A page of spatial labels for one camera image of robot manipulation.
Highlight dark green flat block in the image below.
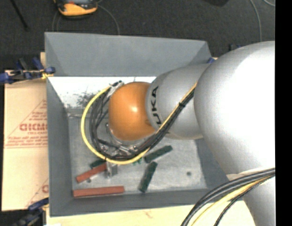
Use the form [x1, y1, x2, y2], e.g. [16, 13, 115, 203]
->
[144, 145, 173, 163]
[138, 161, 159, 194]
[89, 158, 106, 170]

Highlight short red-brown flat block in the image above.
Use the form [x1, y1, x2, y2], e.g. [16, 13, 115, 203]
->
[75, 163, 107, 184]

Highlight long red-brown flat block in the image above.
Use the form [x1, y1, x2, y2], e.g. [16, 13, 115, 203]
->
[73, 185, 125, 198]

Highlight grey metal bin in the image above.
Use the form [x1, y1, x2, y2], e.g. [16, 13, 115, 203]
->
[44, 32, 229, 216]

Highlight brown cardboard board red print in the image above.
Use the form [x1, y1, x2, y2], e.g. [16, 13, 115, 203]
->
[1, 52, 50, 211]

